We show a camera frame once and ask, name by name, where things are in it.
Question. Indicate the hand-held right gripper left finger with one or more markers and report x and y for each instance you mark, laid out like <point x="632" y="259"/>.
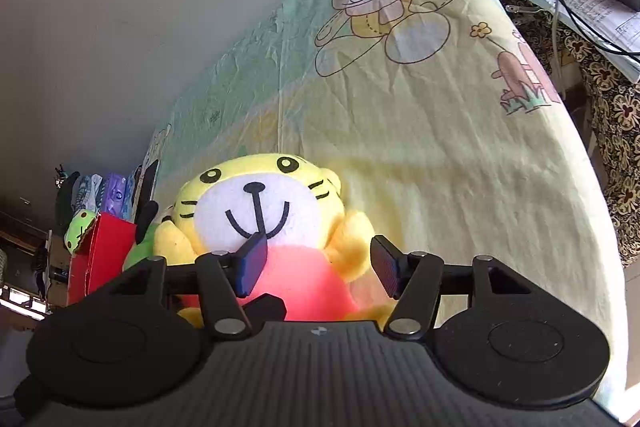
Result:
<point x="252" y="264"/>

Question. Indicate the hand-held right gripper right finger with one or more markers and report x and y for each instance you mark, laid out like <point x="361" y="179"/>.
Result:
<point x="385" y="264"/>

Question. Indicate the yellow tiger plush toy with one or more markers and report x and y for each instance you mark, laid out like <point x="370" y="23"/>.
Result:
<point x="260" y="217"/>

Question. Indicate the green plush with black antenna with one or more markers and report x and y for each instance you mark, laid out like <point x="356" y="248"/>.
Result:
<point x="137" y="254"/>

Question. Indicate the red cardboard box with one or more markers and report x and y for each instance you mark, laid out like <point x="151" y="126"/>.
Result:
<point x="105" y="252"/>

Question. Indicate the printed bear bed sheet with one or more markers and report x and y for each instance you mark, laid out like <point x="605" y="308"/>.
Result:
<point x="425" y="132"/>

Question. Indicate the purple tissue pack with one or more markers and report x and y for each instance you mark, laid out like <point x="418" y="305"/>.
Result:
<point x="116" y="194"/>

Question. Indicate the green frog plush toy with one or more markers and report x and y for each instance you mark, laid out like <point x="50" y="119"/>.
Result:
<point x="79" y="227"/>

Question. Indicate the blue checked cloth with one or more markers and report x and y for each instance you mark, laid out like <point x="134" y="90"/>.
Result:
<point x="87" y="194"/>

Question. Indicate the dark wooden furniture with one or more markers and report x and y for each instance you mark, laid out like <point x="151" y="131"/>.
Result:
<point x="20" y="232"/>

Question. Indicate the floral patterned cloth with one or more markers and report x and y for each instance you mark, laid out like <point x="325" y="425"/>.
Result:
<point x="615" y="107"/>

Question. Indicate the printed paper sheets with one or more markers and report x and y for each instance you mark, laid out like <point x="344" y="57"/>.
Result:
<point x="585" y="7"/>

